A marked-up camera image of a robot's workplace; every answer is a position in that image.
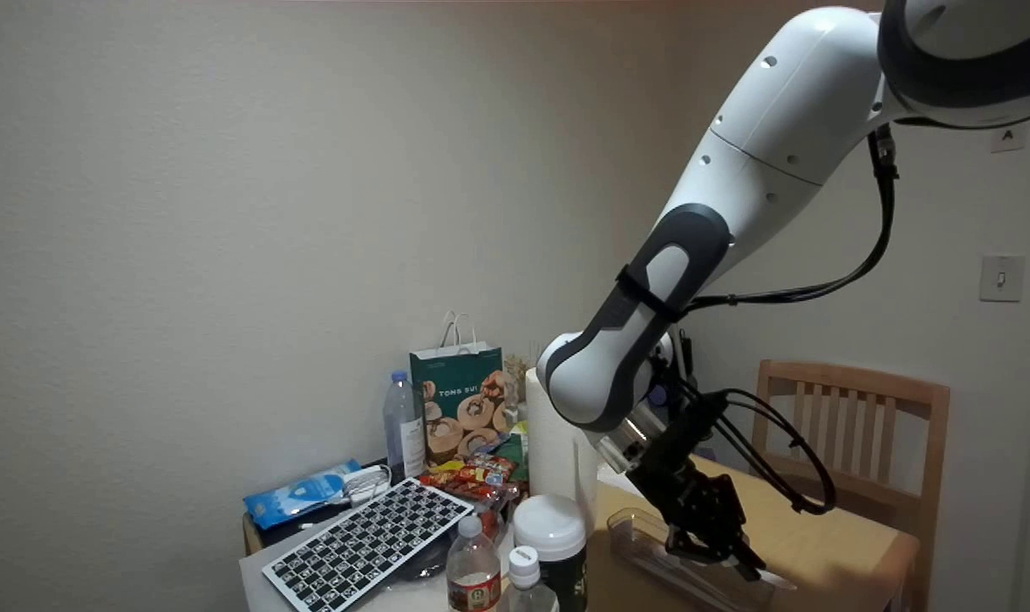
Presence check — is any heap of red snack packets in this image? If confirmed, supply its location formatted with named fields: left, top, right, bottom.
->
left=419, top=453, right=526, bottom=516

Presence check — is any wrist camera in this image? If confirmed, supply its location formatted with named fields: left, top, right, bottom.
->
left=661, top=389, right=730, bottom=453

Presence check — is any blue wet wipes packet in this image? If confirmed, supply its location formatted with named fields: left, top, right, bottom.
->
left=242, top=459, right=364, bottom=530

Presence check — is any small bottle with red label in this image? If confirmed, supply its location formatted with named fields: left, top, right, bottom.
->
left=446, top=514, right=502, bottom=612

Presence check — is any white paper towel roll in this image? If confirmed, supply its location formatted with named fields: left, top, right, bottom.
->
left=525, top=366, right=599, bottom=528

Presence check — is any green paper gift bag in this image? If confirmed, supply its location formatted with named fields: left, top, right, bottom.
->
left=410, top=310, right=518, bottom=466

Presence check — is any black and white marker board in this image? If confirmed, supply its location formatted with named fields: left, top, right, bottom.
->
left=262, top=477, right=476, bottom=612

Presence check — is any small bottle with white cap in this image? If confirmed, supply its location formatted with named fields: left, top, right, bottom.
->
left=507, top=545, right=559, bottom=612

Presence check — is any white light switch plate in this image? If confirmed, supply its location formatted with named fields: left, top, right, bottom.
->
left=979, top=253, right=1027, bottom=303

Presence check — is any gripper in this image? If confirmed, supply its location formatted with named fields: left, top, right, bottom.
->
left=625, top=422, right=768, bottom=584

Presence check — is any coil of white cable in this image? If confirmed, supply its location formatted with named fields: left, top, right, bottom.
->
left=342, top=464, right=393, bottom=508

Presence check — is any wooden chair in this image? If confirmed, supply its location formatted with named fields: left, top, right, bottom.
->
left=750, top=359, right=952, bottom=612

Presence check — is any clear plastic container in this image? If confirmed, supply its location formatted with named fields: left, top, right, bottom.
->
left=606, top=507, right=781, bottom=612

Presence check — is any clear water bottle blue cap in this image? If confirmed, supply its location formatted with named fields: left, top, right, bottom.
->
left=383, top=370, right=427, bottom=482

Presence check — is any dark jar with white lid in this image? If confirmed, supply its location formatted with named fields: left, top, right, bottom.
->
left=512, top=494, right=589, bottom=612

